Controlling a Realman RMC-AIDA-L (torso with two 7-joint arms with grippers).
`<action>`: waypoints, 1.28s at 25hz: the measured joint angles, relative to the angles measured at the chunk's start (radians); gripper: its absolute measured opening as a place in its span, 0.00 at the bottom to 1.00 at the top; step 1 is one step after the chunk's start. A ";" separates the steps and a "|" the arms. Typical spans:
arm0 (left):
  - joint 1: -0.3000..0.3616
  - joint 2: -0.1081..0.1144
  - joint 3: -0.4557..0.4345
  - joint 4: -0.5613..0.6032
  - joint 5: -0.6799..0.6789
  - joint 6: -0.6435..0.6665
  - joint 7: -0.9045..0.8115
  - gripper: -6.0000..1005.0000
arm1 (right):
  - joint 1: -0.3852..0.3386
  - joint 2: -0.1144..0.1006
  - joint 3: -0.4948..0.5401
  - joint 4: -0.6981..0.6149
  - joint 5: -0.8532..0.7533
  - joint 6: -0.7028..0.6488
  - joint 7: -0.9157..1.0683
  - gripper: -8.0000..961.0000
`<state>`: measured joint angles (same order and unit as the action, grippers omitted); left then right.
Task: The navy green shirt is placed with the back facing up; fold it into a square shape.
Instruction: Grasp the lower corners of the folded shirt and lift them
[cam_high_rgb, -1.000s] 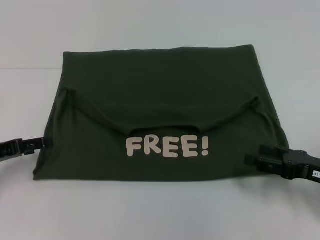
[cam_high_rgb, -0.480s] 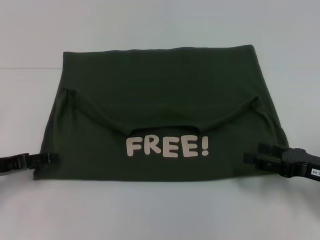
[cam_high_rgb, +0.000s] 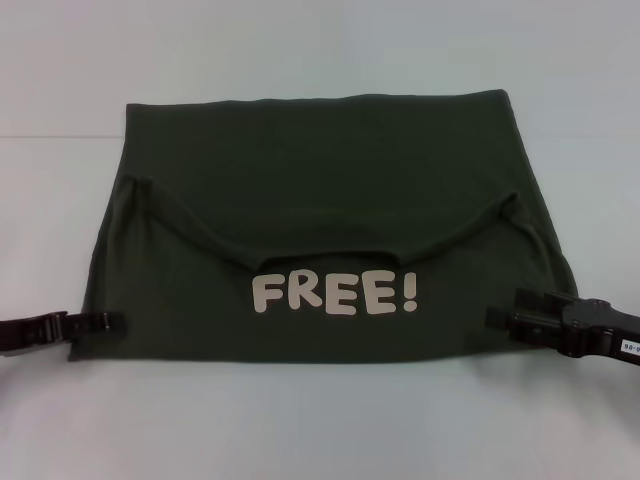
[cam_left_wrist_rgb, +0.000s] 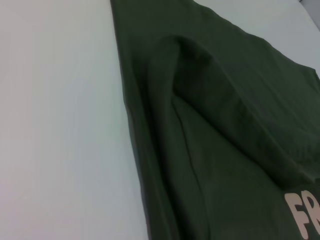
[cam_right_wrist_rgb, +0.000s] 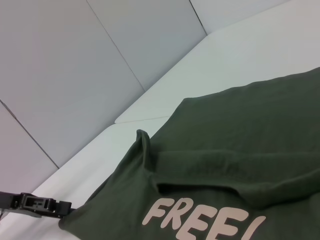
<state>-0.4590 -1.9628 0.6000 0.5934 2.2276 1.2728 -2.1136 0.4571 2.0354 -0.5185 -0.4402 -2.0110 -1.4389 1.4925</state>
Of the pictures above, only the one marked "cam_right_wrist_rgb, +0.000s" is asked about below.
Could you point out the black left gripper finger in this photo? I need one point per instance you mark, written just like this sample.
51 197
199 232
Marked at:
37 214
62 207

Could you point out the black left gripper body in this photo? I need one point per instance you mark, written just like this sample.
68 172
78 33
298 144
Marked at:
6 200

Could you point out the dark green printed t-shirt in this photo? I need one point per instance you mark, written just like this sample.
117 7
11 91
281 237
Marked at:
225 137

